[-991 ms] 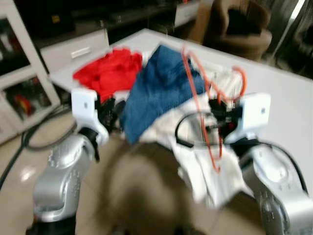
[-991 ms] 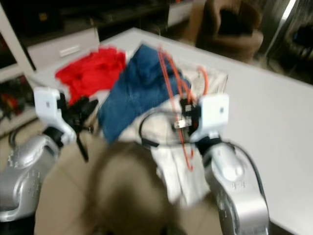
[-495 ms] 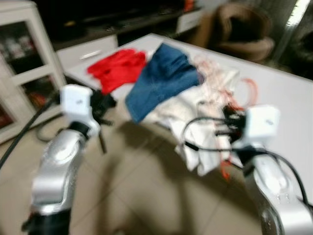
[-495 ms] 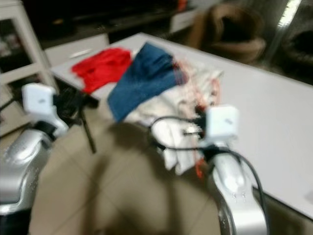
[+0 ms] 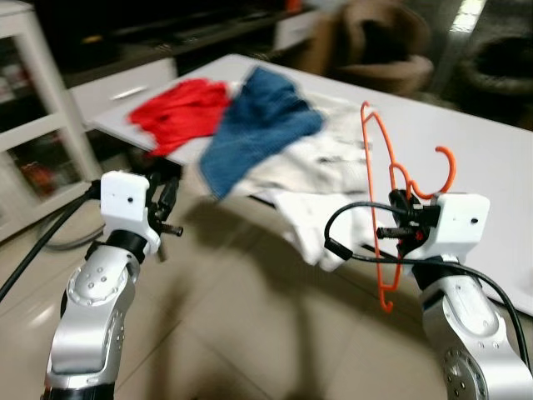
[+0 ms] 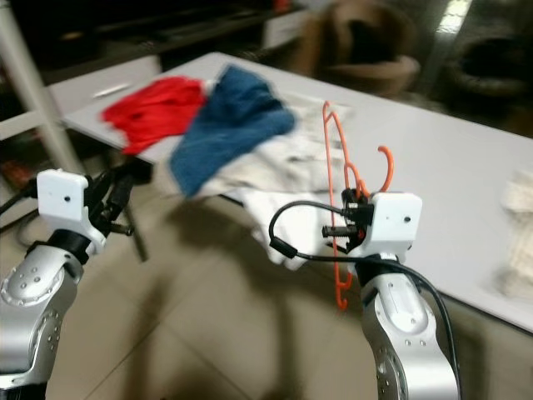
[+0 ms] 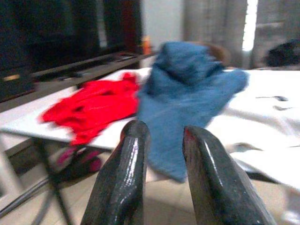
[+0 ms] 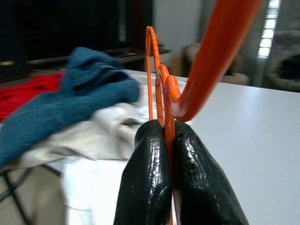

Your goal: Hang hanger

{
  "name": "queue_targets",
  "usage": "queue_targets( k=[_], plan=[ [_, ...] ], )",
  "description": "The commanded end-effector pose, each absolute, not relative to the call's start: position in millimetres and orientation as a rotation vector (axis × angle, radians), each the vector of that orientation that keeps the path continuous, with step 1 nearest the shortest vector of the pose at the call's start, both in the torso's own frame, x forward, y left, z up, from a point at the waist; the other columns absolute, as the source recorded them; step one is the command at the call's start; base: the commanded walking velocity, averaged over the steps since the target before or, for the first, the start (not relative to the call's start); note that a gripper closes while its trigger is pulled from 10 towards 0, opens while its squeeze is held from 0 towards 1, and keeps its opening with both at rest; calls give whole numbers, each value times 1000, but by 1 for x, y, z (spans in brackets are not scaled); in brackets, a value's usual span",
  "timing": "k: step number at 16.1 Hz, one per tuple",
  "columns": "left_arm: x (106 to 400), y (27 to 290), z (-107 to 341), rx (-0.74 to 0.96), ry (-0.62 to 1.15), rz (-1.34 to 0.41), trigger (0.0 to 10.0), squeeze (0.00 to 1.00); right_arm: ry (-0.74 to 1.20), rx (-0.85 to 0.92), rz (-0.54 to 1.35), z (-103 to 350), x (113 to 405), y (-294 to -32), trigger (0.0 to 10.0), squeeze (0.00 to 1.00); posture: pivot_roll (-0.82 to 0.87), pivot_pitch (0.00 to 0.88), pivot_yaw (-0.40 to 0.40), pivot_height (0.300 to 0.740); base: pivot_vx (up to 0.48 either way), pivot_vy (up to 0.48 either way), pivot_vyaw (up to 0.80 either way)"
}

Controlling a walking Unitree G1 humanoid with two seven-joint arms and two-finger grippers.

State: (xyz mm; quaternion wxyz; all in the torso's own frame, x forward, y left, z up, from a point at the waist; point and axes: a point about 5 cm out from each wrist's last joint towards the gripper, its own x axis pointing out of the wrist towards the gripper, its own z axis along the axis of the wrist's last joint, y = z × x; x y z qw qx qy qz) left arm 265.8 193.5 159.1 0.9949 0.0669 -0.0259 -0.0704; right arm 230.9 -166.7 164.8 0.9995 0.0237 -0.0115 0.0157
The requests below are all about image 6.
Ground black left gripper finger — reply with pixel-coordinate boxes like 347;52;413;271
112;172;137;221

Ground orange red plastic hanger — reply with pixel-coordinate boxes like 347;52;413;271
321;100;396;311

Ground crumpled white garment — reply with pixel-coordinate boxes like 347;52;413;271
217;90;363;272

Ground crumpled red garment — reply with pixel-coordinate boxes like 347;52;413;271
102;75;213;158

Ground white table black legs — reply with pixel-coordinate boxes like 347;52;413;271
62;52;533;313

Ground crumpled blue denim garment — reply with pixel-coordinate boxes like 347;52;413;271
168;65;299;198

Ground white display cabinet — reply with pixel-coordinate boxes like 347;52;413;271
0;4;84;180

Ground white shirt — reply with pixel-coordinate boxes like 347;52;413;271
498;169;533;299

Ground brown armchair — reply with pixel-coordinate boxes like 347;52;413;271
287;0;421;97

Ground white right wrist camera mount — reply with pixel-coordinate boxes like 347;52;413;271
356;192;424;255

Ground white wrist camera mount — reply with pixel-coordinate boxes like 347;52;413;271
356;192;424;255
37;168;107;251

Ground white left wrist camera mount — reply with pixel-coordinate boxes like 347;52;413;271
37;168;107;251

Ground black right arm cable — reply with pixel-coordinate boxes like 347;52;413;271
268;200;459;376

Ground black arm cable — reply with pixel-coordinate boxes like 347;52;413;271
0;185;42;216
268;200;459;376

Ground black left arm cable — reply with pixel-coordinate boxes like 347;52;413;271
0;185;42;216

